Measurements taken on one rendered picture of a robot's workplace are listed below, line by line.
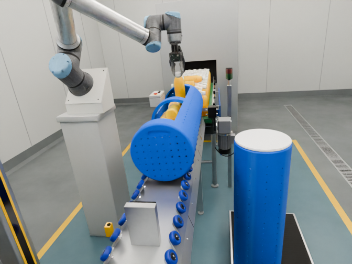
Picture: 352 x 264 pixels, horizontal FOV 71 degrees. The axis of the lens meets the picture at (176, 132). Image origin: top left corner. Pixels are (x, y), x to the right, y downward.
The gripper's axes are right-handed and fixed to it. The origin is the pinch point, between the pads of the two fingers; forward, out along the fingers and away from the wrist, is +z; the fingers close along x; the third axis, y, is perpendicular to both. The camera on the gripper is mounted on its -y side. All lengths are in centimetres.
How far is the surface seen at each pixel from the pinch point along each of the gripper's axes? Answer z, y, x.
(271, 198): 56, 54, 51
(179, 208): 36, 90, 11
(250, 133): 29, 33, 43
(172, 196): 40, 76, 5
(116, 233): 35, 104, -8
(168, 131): 14, 69, 5
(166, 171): 33, 69, 2
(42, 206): 134, -27, -161
